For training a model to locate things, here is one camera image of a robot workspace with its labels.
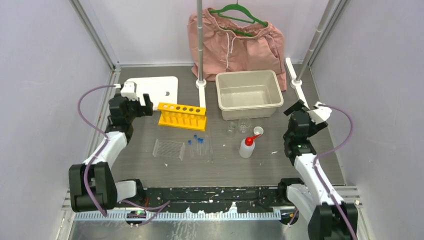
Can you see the green clothes hanger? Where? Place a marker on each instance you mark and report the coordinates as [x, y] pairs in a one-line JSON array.
[[239, 8]]

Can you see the metal stand pole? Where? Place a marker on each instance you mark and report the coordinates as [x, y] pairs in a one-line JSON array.
[[199, 11], [316, 37]]

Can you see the right white stand base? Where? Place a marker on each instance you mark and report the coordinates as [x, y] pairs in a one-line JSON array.
[[295, 82]]

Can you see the clear glass test tube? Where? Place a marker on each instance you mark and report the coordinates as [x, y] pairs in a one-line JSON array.
[[209, 150]]

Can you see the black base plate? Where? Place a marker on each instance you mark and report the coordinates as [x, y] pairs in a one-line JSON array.
[[210, 200]]

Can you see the beige plastic bin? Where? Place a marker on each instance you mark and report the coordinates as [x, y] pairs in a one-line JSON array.
[[248, 94]]

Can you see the left metal stand pole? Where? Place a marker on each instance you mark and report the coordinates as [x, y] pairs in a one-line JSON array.
[[199, 11]]

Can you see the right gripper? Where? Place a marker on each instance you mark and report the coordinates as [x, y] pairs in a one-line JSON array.
[[315, 128]]

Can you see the yellow test tube rack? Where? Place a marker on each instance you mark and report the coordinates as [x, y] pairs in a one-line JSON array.
[[182, 116]]

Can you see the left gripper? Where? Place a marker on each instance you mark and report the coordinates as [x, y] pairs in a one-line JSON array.
[[143, 110]]

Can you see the white small cup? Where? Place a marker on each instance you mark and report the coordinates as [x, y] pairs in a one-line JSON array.
[[258, 130]]

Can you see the small glass beaker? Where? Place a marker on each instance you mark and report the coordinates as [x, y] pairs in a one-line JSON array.
[[231, 129]]

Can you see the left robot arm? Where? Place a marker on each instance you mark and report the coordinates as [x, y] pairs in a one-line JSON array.
[[91, 183]]

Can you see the large glass beaker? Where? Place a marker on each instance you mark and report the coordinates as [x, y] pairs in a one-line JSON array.
[[244, 125]]

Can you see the white stand base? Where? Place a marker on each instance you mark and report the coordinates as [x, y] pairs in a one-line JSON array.
[[201, 94], [295, 82]]

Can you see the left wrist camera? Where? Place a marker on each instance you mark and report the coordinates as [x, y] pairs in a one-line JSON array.
[[129, 91]]

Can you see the right metal stand pole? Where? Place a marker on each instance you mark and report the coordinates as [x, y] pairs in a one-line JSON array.
[[316, 37]]

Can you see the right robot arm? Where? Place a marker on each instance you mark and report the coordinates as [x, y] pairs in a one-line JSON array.
[[328, 215]]

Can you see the left white stand base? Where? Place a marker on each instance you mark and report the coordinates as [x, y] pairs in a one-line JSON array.
[[201, 94]]

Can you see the pink shorts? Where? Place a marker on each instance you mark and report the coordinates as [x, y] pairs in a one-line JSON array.
[[228, 47]]

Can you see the red capped wash bottle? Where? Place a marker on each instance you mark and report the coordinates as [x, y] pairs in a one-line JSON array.
[[247, 146]]

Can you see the clear well plate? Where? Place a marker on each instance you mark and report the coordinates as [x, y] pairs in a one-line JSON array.
[[168, 149]]

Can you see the white flat tray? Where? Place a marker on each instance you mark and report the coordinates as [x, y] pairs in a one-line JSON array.
[[161, 89]]

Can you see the blue capped tube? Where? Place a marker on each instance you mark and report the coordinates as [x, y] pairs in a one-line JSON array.
[[190, 147], [196, 144], [200, 146]]

